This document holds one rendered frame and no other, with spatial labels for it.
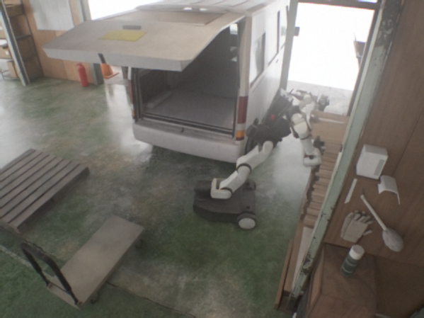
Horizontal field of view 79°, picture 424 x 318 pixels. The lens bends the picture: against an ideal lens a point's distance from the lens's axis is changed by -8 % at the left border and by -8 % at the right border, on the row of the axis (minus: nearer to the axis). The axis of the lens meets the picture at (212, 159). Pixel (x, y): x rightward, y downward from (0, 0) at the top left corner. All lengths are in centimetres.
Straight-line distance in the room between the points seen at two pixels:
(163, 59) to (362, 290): 170
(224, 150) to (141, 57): 164
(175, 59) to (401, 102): 119
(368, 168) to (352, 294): 68
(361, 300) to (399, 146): 80
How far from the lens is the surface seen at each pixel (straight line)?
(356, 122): 128
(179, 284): 256
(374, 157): 131
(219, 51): 487
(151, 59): 182
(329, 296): 163
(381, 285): 233
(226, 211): 282
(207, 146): 317
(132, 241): 264
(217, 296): 250
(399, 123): 133
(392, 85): 126
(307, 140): 192
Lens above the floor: 223
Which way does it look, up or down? 36 degrees down
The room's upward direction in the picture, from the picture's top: straight up
